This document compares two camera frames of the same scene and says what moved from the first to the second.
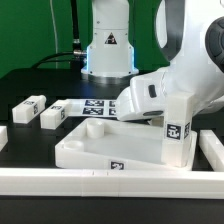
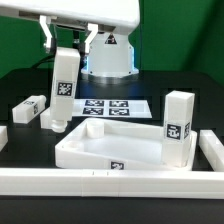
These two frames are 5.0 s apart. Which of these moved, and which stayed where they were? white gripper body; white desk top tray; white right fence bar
Moved: white gripper body
Stayed: white desk top tray; white right fence bar
